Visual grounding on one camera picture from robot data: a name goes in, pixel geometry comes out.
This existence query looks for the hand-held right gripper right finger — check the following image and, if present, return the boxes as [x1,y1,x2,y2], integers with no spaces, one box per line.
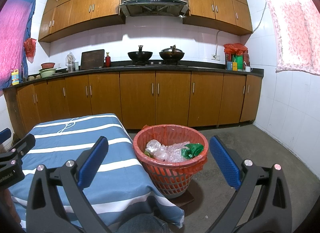
[207,135,293,233]

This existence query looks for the brown board under basket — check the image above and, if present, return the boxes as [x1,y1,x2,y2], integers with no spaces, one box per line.
[174,189,195,207]

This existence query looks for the pink floral curtain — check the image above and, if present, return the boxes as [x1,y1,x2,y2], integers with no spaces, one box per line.
[260,0,320,76]

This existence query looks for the hanging red plastic bag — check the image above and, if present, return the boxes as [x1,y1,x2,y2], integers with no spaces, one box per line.
[24,38,37,63]

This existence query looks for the wooden lower cabinets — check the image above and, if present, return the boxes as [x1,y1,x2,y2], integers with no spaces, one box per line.
[4,71,263,136]

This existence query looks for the clear bubble wrap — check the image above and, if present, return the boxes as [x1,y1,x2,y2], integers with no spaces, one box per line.
[164,142,190,163]

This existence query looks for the red plastic basket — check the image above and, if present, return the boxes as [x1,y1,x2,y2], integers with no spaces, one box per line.
[132,124,209,200]

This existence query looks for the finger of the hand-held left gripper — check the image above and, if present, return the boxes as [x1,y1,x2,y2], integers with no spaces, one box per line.
[0,128,12,144]
[0,134,36,164]

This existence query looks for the black wok with lid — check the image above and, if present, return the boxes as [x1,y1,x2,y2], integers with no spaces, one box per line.
[159,45,185,61]

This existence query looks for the grey wall cable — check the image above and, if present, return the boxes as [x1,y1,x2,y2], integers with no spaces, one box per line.
[215,0,267,56]

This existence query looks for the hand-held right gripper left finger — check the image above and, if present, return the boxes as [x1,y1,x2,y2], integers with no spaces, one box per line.
[25,136,113,233]

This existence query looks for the green plastic bag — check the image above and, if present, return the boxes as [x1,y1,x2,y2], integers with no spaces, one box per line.
[181,143,204,160]

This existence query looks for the pink and blue hanging cloth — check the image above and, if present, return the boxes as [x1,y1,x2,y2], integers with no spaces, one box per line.
[0,0,36,89]

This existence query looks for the black kitchen countertop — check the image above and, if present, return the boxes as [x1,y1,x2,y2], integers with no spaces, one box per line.
[5,61,264,91]

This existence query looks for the small clear plastic bag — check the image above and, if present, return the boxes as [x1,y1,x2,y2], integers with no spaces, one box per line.
[145,139,167,160]

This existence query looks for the dark wooden cutting board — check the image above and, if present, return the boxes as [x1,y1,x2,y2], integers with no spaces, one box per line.
[79,49,105,70]

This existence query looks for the gas stove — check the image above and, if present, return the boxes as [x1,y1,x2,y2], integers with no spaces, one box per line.
[124,61,188,68]

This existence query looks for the wooden cabinets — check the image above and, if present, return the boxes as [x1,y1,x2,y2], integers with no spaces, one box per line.
[38,0,253,43]
[4,71,263,136]

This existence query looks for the blue white striped cloth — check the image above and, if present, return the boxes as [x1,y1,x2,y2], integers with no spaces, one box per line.
[7,113,185,233]

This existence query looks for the green basin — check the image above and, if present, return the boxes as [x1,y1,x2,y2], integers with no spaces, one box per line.
[38,68,57,78]

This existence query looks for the person's jeans leg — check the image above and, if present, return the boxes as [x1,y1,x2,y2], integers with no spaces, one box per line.
[117,214,173,233]

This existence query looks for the person's left forearm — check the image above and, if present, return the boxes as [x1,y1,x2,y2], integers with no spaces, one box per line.
[0,188,20,223]

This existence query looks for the wooden upper cabinets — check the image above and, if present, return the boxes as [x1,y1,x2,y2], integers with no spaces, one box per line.
[38,0,253,43]

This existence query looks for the green box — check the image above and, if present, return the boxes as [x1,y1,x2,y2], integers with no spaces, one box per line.
[232,54,243,71]

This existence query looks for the yellow detergent bottle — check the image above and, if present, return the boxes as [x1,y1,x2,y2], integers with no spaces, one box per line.
[11,68,20,85]

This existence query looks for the red bag over containers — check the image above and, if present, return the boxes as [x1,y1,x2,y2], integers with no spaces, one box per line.
[223,43,248,55]

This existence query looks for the clear bag with jar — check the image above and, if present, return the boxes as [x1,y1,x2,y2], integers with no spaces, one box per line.
[65,52,76,72]

